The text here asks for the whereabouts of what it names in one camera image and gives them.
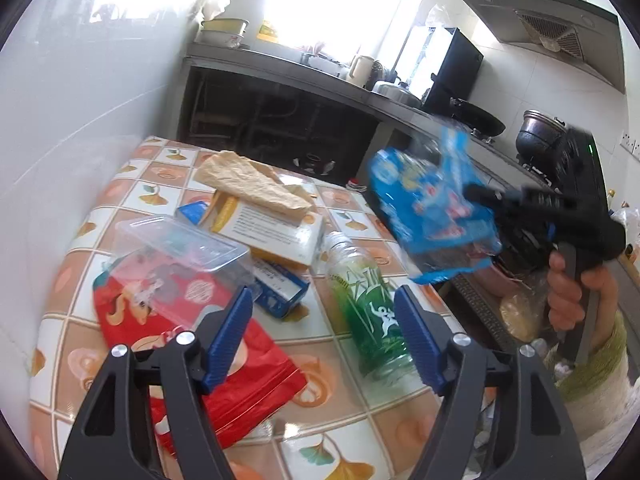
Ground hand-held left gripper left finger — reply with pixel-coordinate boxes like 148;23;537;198
57;285;256;480

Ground yellow and white box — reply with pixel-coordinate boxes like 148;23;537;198
210;192;326;266

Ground brown paper wrapper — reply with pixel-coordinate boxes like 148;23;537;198
192;150;318;223

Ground white and blue box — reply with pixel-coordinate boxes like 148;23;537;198
250;255;311;318

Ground stack of enamel bowls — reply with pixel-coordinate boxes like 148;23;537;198
197;17;251;48

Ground black wok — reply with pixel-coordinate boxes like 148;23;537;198
447;97;506;138

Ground clear plastic container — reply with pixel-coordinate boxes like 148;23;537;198
107;215;256;321

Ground clear bag of yellow food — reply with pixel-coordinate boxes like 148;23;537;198
500;270;551;346

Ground red snack bag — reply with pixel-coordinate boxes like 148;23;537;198
92;255;308;458

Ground cream kettle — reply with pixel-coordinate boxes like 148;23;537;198
347;55;376;88

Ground grey kitchen counter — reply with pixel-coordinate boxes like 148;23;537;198
180;42;566;191

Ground green plastic bottle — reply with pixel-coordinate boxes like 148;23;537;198
320;232;426;386

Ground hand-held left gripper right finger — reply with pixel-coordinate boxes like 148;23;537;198
392;285;588;480

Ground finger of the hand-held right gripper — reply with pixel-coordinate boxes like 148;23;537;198
464;183;507;212

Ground dark jar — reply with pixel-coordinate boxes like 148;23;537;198
295;152;336;176

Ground grey range hood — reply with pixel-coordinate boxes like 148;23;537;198
454;0;626;93

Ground blue snack packet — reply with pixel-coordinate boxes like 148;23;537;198
367;125;503;286

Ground dark metal pot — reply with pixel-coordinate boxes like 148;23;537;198
515;109;568;161

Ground black appliance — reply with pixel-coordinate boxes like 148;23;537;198
422;27;485;116

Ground person's right hand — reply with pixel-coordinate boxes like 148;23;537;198
546;252;622;343

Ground steel pot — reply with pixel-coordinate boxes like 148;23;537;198
372;80;423;108

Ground wall socket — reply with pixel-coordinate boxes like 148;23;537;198
620;130;640;161

